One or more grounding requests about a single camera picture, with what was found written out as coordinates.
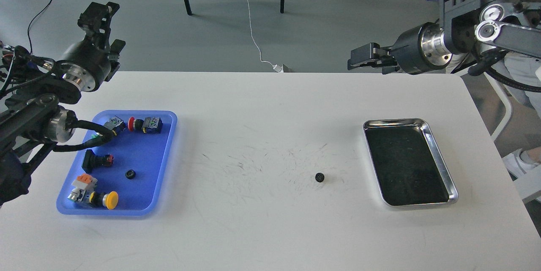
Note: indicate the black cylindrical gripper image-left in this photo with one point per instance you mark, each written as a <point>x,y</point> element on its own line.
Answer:
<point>85,64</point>

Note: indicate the yellow push button switch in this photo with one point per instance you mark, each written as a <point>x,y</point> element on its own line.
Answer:
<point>95,199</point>

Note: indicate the red push button switch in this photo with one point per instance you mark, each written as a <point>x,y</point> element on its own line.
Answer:
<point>149,125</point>

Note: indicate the black push button switch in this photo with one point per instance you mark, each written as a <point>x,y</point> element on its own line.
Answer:
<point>92,161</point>

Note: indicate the small black gear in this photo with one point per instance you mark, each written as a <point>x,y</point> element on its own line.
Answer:
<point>130,174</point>
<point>319,177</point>

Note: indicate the orange grey contact block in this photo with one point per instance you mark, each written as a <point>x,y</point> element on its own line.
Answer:
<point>85,182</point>

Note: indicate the green push button switch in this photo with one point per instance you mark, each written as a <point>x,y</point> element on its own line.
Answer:
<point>116,125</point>

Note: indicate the blue plastic tray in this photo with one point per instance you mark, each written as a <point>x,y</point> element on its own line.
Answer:
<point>146,154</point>

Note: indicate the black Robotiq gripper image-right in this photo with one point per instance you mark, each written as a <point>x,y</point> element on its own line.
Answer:
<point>406,51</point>

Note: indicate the silver metal tray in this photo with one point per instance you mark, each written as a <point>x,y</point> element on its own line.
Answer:
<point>408,164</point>

